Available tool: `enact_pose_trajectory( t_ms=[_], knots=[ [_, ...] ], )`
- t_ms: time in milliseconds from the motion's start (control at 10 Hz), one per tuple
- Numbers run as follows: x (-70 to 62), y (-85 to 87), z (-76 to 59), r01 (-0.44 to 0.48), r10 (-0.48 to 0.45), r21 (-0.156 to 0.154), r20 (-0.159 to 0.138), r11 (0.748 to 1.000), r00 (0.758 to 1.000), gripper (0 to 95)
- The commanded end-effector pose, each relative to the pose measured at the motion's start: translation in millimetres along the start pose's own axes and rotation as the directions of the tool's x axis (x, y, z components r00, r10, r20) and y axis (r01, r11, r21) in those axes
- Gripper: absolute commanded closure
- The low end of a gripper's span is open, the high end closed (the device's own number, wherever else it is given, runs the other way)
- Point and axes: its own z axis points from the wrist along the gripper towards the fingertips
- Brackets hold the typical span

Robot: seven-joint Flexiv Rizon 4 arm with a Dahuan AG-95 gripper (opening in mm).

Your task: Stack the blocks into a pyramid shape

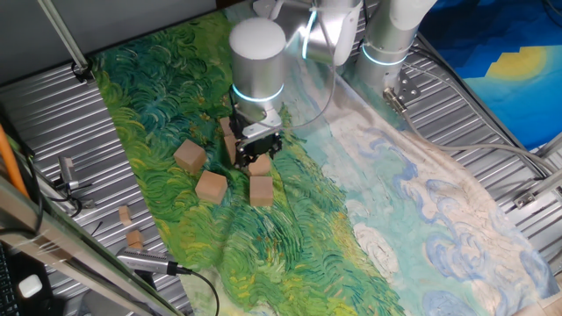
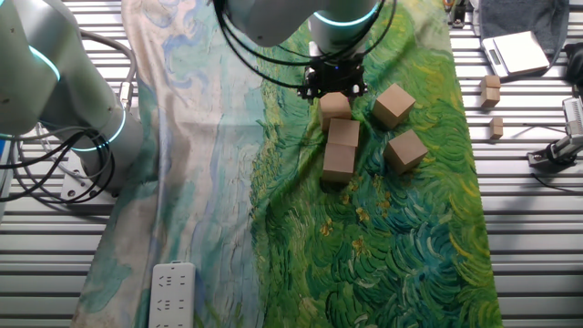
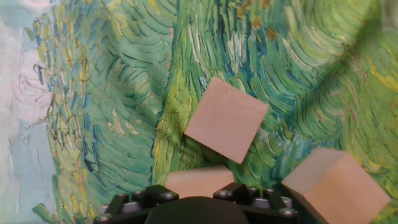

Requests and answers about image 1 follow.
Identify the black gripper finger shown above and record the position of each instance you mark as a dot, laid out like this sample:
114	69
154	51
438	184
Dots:
275	147
240	160

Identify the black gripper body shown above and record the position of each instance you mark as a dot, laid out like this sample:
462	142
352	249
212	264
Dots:
257	148

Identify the wooden cube block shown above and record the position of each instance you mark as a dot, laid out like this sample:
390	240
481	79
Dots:
211	187
260	167
230	149
225	126
261	191
189	156

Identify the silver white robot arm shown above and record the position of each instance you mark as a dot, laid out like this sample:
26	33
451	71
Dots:
257	66

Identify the green blue painted cloth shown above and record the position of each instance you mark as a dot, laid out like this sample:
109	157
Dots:
307	241

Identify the small wooden block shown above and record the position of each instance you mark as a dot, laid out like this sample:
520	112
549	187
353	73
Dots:
124	215
134	239

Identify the white power strip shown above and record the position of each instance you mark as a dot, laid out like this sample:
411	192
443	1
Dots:
262	6

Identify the metal base mounting plate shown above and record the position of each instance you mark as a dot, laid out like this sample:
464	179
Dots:
408	90

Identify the black pole clamp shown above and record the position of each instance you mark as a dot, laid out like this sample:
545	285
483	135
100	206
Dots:
82	72

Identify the aluminium pole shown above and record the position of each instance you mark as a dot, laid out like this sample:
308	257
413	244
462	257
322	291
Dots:
63	33

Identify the orange tube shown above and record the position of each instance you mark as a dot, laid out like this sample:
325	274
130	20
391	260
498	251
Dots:
9	162

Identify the blue yellow painted cloth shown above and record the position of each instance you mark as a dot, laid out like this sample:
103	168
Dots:
505	88

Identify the white charging case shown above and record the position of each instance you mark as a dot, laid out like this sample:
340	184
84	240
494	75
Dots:
30	285

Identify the black keyboard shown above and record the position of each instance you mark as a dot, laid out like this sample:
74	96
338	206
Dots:
6	285

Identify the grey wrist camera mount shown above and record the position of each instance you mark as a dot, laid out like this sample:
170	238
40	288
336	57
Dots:
260	127

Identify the silver depth camera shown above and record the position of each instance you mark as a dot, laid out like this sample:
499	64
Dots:
142	261

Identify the aluminium frame bar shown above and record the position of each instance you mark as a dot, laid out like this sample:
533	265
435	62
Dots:
52	246

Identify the small metal corner bracket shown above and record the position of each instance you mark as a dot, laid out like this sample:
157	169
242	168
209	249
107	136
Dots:
524	199

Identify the aluminium profile rail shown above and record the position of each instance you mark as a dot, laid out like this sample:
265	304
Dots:
549	182

